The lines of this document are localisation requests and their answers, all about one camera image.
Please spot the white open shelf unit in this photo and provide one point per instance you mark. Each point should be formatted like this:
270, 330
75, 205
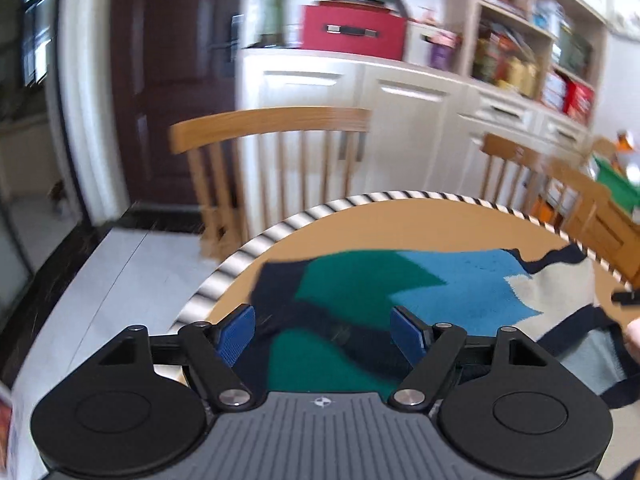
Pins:
545, 25

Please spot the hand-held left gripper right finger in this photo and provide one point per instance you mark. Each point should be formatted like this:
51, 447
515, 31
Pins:
406, 335

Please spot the person's right hand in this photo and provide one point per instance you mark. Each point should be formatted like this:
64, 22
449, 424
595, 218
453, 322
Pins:
635, 337

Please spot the dark brown door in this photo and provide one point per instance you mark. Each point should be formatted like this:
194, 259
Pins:
170, 75

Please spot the colour-block knitted sweater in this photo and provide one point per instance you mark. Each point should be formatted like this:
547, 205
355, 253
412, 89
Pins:
350, 280

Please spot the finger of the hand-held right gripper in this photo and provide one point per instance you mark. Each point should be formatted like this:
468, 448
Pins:
627, 297

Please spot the red snack packet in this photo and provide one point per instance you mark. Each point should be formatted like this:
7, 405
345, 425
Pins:
580, 101

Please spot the white sideboard cabinet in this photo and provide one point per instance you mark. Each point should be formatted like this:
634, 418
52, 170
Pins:
400, 105

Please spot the purple packet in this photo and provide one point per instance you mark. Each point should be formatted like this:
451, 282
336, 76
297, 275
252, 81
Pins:
442, 55

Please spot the dark window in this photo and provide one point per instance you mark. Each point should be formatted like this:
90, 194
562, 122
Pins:
39, 30

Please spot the green bin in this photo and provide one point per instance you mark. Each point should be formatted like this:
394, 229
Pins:
617, 185

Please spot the wooden spindle-back chair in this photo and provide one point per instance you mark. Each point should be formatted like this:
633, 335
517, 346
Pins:
510, 152
595, 210
270, 122

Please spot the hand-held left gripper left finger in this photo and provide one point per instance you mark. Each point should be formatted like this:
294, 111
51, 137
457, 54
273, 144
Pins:
236, 334

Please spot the white and orange plush toy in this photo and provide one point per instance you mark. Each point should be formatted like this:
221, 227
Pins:
626, 147

